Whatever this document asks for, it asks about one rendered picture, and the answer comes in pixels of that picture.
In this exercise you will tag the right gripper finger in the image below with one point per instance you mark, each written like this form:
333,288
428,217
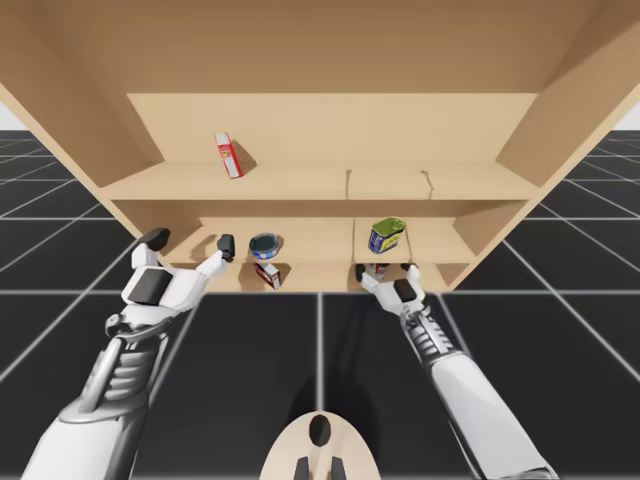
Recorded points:
412,272
367,282

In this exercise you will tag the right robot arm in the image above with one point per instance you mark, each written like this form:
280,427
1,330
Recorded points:
475,390

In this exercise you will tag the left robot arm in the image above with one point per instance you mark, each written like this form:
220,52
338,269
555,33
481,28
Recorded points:
100,400

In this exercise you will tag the red and white can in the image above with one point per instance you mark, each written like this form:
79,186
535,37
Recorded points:
377,270

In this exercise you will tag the red and white carton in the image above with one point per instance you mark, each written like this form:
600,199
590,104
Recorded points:
267,276

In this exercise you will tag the blue flat can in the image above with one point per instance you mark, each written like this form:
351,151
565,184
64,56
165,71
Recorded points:
264,245

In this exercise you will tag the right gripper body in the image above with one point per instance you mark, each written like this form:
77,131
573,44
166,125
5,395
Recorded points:
406,291

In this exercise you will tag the pale wooden shelf unit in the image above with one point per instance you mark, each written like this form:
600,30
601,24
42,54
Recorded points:
320,60

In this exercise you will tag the tan robot part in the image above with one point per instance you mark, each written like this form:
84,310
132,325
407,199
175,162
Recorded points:
317,450

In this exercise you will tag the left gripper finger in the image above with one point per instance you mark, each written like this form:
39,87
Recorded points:
226,246
154,239

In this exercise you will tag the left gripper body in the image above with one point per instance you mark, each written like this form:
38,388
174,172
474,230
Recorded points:
150,285

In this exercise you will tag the green and blue rectangular can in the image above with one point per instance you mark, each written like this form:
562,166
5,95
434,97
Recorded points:
385,236

